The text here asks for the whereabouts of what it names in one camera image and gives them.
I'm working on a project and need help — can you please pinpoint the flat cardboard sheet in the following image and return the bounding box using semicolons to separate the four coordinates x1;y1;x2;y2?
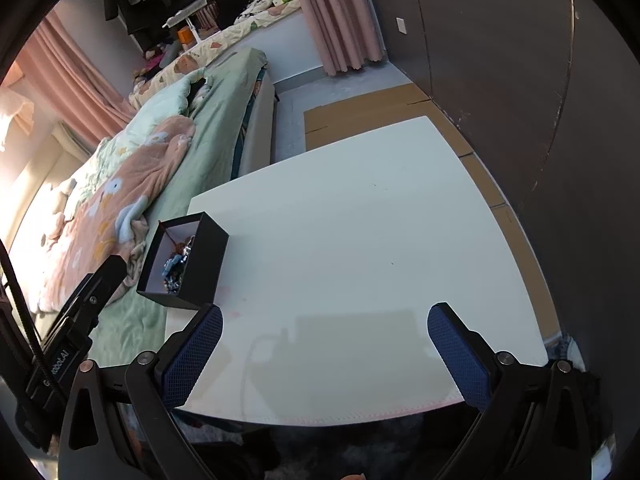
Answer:
304;82;563;346

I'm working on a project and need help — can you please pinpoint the black jewelry box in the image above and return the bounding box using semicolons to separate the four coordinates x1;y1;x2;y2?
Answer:
136;212;230;311

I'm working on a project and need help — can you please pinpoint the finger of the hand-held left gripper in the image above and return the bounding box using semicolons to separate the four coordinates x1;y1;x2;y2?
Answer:
82;255;129;312

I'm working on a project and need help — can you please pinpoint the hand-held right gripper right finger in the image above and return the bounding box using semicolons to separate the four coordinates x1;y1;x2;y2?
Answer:
426;302;593;480

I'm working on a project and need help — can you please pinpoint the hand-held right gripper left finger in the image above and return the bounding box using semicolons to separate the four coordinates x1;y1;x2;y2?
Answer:
59;303;224;480

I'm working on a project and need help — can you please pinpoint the cream plush toy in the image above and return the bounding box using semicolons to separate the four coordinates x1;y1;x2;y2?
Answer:
37;176;80;248

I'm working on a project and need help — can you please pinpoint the black bag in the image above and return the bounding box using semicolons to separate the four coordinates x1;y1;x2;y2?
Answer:
216;0;258;23

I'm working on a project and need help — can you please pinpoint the white rack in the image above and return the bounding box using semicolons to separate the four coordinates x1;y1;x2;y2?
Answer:
162;0;212;43

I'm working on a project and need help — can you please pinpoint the green bed sheet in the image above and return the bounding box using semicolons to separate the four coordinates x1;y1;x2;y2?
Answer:
89;47;268;367

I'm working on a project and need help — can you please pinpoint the pink curtain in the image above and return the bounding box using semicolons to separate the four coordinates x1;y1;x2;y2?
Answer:
15;12;136;146
280;0;386;76

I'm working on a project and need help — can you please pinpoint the grey bed base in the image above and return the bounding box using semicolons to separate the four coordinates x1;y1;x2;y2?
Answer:
232;67;277;181

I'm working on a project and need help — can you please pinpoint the black cable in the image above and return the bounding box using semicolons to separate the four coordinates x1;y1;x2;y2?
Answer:
0;237;51;366

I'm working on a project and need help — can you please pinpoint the blue bead bracelet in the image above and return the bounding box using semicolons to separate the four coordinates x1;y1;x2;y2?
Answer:
160;251;189;294

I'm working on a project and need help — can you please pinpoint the cream floral quilt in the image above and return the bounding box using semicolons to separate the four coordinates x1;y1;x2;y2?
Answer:
129;0;303;106

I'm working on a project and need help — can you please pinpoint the white blue cloth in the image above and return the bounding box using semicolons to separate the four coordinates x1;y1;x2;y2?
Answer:
545;335;587;372

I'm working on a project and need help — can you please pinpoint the pink printed blanket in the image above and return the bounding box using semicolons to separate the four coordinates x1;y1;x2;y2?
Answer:
30;116;197;313

